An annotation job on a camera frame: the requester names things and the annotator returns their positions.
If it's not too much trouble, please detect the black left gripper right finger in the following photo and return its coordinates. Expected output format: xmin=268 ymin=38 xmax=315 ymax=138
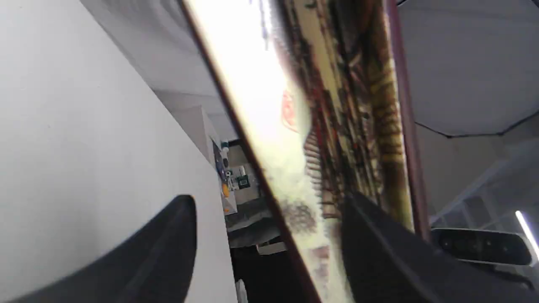
xmin=341 ymin=192 xmax=538 ymax=303

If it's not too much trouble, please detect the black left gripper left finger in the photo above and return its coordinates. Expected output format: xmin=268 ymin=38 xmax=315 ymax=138
xmin=12 ymin=194 xmax=197 ymax=303

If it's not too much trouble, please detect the painted paper folding fan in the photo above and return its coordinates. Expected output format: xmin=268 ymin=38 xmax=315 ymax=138
xmin=180 ymin=0 xmax=430 ymax=303

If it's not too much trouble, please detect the cluttered background shelf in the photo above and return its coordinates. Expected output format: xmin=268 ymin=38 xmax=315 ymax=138
xmin=214 ymin=140 xmax=280 ymax=249

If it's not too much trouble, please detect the grey backdrop cloth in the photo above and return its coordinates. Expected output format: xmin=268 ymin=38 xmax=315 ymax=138
xmin=82 ymin=0 xmax=239 ymax=141

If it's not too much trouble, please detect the black overhead camera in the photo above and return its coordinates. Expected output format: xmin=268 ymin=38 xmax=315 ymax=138
xmin=431 ymin=228 xmax=538 ymax=266

